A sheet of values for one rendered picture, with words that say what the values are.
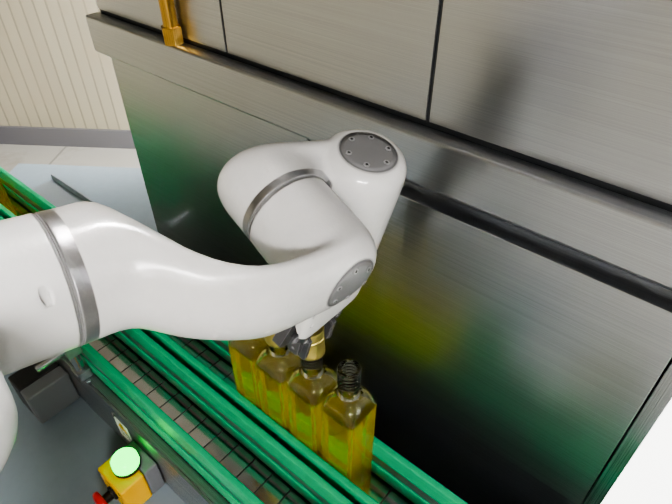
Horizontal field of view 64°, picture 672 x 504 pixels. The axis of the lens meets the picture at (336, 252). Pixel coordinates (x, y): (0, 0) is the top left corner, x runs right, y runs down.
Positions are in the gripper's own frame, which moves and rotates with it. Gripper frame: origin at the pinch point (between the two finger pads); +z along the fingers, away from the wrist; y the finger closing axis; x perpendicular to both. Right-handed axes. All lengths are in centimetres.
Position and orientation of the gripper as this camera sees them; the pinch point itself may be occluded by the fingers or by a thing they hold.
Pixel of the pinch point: (310, 332)
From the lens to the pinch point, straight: 66.3
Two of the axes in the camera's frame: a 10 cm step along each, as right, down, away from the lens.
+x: 7.3, 6.0, -3.2
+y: -6.5, 4.9, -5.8
